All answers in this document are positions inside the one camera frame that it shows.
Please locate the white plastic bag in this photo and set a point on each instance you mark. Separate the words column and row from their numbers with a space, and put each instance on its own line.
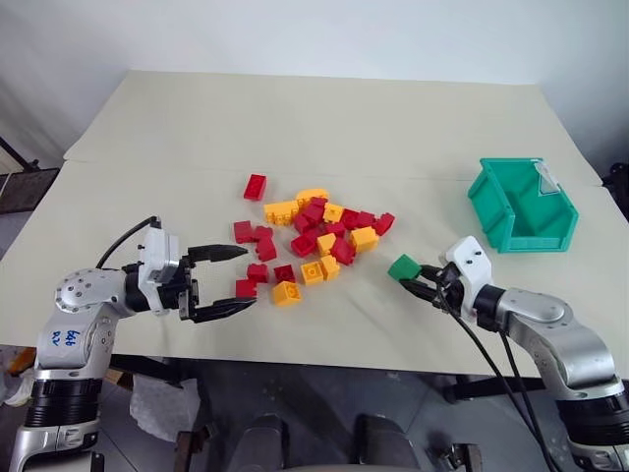
column 162, row 405

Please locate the teal plastic bin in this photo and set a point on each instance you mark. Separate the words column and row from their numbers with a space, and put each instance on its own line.
column 535, row 231

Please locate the black table frame bar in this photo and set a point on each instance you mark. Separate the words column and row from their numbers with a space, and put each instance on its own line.
column 147, row 369
column 491, row 388

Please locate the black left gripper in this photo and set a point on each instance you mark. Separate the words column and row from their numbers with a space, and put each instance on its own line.
column 184, row 290

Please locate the clear label holder on bin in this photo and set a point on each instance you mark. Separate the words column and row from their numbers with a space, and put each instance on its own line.
column 546, row 179

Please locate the red toy block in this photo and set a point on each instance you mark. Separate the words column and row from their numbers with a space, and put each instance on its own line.
column 257, row 273
column 313, row 212
column 366, row 219
column 303, row 245
column 385, row 223
column 335, row 229
column 255, row 187
column 245, row 289
column 266, row 249
column 301, row 223
column 343, row 252
column 243, row 232
column 284, row 273
column 350, row 218
column 263, row 232

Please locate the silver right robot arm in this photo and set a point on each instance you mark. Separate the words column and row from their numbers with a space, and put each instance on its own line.
column 565, row 339

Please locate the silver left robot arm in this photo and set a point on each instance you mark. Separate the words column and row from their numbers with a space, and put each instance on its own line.
column 74, row 295

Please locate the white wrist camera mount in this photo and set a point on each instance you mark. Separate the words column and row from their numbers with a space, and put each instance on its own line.
column 159, row 251
column 472, row 265

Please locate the green toy block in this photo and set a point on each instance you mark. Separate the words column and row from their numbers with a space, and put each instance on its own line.
column 404, row 268

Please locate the long yellow toy block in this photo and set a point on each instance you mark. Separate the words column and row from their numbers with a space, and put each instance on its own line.
column 280, row 213

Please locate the brown cardboard box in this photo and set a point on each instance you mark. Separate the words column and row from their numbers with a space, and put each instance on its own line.
column 118, row 378

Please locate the dark rounded shape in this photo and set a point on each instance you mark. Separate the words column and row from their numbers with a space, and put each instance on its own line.
column 385, row 445
column 263, row 442

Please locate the dark equipment beside table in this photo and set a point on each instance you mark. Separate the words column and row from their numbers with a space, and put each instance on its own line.
column 618, row 187

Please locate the white and orange clutter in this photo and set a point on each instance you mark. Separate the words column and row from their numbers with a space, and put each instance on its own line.
column 15, row 378

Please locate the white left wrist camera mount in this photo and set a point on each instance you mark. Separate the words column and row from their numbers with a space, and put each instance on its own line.
column 159, row 251

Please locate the rounded yellow toy block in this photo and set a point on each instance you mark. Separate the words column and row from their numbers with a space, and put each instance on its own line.
column 310, row 194

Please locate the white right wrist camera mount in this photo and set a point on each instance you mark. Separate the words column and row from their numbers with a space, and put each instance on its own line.
column 472, row 265

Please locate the black mesh panel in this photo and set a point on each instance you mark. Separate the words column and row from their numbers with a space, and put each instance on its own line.
column 24, row 189

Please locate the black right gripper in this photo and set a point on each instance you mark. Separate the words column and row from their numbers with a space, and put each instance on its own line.
column 451, row 290

